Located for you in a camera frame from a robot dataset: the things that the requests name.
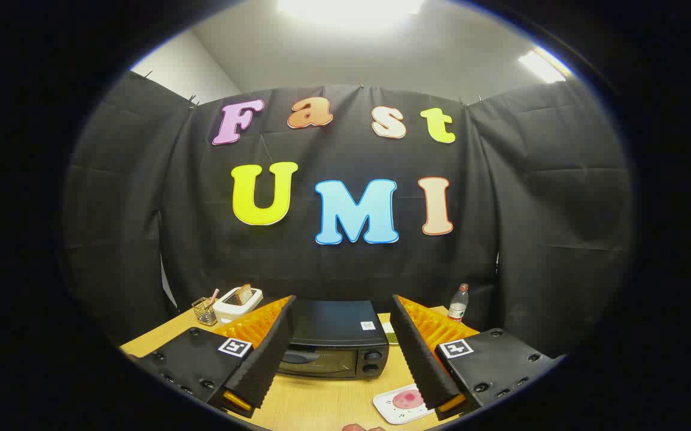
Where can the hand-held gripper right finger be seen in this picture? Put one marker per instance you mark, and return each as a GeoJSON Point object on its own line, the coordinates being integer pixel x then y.
{"type": "Point", "coordinates": [420, 359]}

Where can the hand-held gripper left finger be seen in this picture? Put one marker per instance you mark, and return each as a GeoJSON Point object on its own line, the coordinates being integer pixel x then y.
{"type": "Point", "coordinates": [270, 353]}

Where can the round pink ham slice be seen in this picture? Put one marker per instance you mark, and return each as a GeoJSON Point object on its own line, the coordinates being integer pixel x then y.
{"type": "Point", "coordinates": [408, 399]}

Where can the white square plate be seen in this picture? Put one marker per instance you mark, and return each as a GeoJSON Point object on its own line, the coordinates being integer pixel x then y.
{"type": "Point", "coordinates": [394, 412]}

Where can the black toaster oven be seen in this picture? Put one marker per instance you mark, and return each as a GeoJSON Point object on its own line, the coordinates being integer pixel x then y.
{"type": "Point", "coordinates": [333, 326]}

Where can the white pop-up toaster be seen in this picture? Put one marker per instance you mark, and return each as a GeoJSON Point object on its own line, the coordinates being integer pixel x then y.
{"type": "Point", "coordinates": [231, 312]}

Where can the white divided bean dish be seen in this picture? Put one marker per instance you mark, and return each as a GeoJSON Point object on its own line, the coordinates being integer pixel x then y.
{"type": "Point", "coordinates": [390, 335]}

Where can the brown bread slice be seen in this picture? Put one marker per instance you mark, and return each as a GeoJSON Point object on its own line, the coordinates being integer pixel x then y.
{"type": "Point", "coordinates": [242, 294]}

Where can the clear water bottle red label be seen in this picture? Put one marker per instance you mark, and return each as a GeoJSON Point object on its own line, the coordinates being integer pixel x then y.
{"type": "Point", "coordinates": [457, 305]}

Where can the pink stick in basket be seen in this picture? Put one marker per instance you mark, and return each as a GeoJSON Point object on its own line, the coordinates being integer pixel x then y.
{"type": "Point", "coordinates": [213, 297]}

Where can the ceiling light panel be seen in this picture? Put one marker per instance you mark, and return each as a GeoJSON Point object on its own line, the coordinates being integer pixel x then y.
{"type": "Point", "coordinates": [351, 6]}
{"type": "Point", "coordinates": [541, 66]}

